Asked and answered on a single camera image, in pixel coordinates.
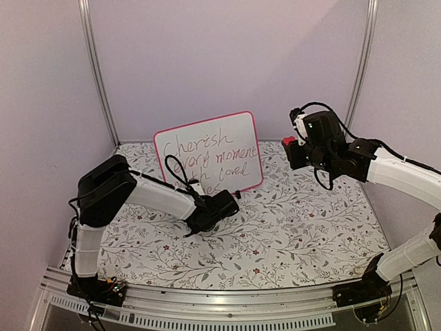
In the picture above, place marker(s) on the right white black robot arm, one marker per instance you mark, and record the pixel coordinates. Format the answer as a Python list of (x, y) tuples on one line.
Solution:
[(394, 154)]

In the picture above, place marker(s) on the aluminium corner post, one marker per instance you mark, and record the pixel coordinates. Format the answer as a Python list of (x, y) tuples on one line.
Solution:
[(367, 41), (90, 43)]

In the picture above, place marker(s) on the left aluminium corner post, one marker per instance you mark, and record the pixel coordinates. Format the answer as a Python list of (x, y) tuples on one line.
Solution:
[(90, 43)]

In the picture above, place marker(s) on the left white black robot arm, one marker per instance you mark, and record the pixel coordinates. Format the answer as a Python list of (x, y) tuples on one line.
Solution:
[(103, 191)]

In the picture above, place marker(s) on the floral patterned table mat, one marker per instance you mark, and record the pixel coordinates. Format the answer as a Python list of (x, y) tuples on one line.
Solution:
[(297, 228)]

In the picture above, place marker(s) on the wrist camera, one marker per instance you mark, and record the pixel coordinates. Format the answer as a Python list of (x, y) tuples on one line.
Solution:
[(297, 116), (196, 185)]

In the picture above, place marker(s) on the red whiteboard eraser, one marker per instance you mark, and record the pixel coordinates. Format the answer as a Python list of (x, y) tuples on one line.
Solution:
[(287, 141)]

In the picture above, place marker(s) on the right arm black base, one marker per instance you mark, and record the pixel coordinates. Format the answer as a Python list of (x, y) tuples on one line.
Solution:
[(371, 295)]

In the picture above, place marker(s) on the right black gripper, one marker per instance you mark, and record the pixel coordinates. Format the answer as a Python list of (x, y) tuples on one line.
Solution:
[(295, 162)]

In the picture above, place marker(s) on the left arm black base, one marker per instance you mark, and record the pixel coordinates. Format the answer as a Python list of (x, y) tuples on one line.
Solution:
[(110, 292)]

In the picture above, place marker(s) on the pink framed whiteboard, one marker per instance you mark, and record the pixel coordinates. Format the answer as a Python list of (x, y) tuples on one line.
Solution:
[(221, 153)]

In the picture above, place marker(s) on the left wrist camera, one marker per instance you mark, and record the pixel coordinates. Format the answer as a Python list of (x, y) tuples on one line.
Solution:
[(196, 185)]

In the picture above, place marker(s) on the front aluminium rail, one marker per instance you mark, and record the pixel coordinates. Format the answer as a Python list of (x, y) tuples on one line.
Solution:
[(153, 308)]

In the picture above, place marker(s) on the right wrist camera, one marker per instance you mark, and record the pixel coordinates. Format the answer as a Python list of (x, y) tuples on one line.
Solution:
[(297, 116)]

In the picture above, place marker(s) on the right aluminium corner post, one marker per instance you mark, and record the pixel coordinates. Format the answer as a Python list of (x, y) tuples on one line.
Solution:
[(367, 41)]

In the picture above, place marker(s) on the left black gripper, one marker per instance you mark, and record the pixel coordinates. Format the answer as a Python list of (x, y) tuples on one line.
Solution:
[(191, 227)]

